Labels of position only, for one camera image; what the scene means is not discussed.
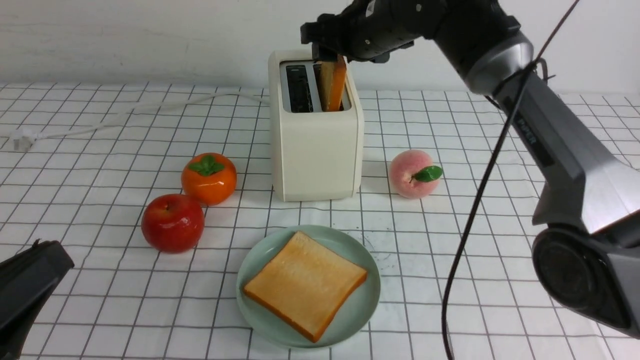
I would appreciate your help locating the cream white toaster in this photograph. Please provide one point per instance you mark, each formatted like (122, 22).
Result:
(316, 155)

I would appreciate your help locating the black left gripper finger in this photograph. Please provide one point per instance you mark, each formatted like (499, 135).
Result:
(27, 280)

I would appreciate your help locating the pale green plate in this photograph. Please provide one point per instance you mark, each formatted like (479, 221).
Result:
(352, 316)

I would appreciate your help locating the orange persimmon with green leaf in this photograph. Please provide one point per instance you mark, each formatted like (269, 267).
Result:
(210, 178)

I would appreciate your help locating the toast slice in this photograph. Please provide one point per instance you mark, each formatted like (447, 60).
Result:
(305, 284)
(332, 79)

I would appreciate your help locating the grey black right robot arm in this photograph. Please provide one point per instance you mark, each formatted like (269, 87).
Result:
(587, 258)

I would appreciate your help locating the white grid tablecloth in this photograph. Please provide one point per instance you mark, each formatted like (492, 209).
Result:
(124, 300)

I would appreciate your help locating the pink peach with leaf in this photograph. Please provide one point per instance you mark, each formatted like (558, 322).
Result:
(413, 174)

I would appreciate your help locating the red apple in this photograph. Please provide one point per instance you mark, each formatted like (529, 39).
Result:
(173, 223)

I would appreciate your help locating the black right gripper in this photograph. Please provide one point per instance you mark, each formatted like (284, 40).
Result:
(369, 30)

